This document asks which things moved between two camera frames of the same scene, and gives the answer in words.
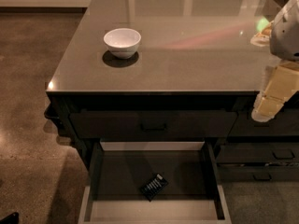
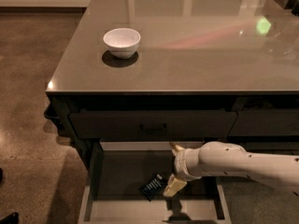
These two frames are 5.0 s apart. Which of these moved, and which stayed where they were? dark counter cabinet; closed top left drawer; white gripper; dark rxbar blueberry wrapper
Moved: white gripper
Stayed: closed top left drawer; dark counter cabinet; dark rxbar blueberry wrapper
